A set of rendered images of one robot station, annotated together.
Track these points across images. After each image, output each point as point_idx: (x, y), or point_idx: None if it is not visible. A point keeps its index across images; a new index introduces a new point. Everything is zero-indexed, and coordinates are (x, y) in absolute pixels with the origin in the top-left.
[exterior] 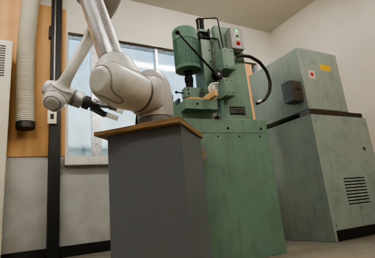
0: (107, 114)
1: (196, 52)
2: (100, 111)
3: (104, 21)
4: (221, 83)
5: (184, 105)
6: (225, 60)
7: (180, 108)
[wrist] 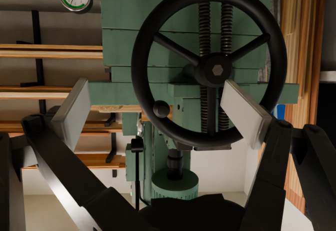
0: (254, 129)
1: (135, 195)
2: (258, 168)
3: None
4: (130, 129)
5: (90, 90)
6: (125, 161)
7: (114, 92)
